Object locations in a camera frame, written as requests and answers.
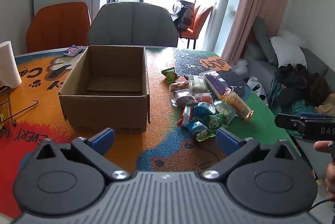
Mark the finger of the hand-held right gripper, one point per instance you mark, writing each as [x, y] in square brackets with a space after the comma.
[288, 122]

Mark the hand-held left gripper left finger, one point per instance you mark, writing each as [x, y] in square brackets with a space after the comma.
[104, 139]

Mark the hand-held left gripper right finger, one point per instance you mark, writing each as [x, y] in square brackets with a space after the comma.
[225, 140]

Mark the dark green snack packet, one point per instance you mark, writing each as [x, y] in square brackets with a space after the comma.
[216, 121]

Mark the brown cardboard box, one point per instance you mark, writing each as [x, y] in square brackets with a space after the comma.
[104, 114]

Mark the blue and yellow snack packet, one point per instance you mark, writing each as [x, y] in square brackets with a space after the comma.
[199, 129]

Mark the teal snack packet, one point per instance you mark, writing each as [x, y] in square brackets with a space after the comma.
[225, 110]

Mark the yellow cracker packet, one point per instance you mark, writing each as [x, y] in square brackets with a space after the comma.
[238, 105]

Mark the plain blue snack packet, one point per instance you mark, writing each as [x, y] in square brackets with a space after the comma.
[204, 109]

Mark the red and white snack packet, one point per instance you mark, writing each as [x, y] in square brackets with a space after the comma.
[186, 116]

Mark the clear packet with orange filling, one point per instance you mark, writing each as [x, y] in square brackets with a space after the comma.
[202, 97]

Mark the long purple snack packet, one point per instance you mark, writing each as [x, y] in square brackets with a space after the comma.
[217, 84]

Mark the purple bread packet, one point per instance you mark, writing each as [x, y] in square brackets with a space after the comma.
[183, 97]

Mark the clear biscuit packet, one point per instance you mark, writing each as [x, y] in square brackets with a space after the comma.
[179, 86]

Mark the light green snack packet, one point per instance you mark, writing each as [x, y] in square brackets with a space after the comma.
[170, 75]

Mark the person's right hand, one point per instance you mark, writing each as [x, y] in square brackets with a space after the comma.
[322, 147]

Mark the green jacket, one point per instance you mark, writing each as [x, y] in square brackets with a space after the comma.
[295, 111]

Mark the pile of dark clothes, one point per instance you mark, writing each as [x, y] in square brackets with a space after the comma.
[301, 85]

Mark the white plastic bag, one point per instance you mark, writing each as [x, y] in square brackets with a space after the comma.
[240, 67]
[257, 89]

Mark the grey sofa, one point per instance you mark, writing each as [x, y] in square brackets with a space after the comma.
[261, 75]

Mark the small grey pillow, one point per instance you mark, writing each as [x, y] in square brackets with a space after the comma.
[256, 51]

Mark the large grey pillow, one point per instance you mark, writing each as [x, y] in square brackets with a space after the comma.
[264, 38]

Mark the small purple card pack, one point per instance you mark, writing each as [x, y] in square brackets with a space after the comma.
[73, 51]

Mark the yellow plastic package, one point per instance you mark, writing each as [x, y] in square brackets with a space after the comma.
[1, 120]

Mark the grey upholstered chair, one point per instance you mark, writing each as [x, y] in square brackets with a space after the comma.
[130, 25]

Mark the orange chair with black legs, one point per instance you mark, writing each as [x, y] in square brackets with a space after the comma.
[199, 22]

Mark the white paper towel roll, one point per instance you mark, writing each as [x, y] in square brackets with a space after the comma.
[9, 64]

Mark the pink curtain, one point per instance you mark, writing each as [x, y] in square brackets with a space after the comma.
[256, 4]

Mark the orange upholstered chair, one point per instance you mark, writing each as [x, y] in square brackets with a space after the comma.
[57, 25]

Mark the black backpack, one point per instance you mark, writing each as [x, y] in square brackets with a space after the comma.
[184, 16]

